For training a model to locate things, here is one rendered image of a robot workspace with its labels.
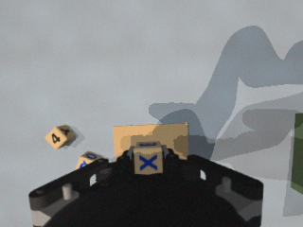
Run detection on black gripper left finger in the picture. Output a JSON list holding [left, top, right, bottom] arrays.
[[28, 146, 134, 227]]

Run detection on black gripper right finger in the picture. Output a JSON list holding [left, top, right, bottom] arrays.
[[161, 145, 264, 227]]

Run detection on tan flat mat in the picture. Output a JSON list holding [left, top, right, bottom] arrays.
[[113, 123, 188, 159]]

